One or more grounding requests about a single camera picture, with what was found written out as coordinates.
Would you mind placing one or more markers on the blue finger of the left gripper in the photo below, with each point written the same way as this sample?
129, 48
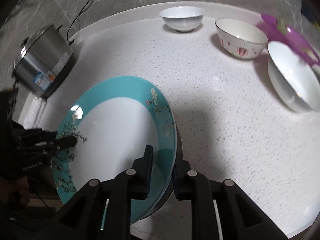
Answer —
57, 144

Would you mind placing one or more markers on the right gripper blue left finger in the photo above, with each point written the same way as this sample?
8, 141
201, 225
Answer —
140, 182

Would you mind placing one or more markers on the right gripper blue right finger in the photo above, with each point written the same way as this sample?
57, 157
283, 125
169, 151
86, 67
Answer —
188, 184

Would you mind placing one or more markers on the teal floral plate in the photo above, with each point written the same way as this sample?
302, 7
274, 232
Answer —
113, 122

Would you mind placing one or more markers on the large white bowl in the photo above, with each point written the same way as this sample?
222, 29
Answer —
292, 78

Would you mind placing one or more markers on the white bowl red pattern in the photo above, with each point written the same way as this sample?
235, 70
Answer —
241, 39

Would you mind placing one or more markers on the small white bowl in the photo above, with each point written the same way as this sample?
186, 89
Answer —
182, 18

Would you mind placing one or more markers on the white plate grey rim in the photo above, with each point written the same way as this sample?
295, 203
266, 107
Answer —
161, 186

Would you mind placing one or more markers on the white towel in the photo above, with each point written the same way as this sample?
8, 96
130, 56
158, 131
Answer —
32, 112

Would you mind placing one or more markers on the stainless rice cooker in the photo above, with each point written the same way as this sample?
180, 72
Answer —
44, 61

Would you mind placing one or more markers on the purple plastic bowl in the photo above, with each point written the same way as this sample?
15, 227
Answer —
290, 37

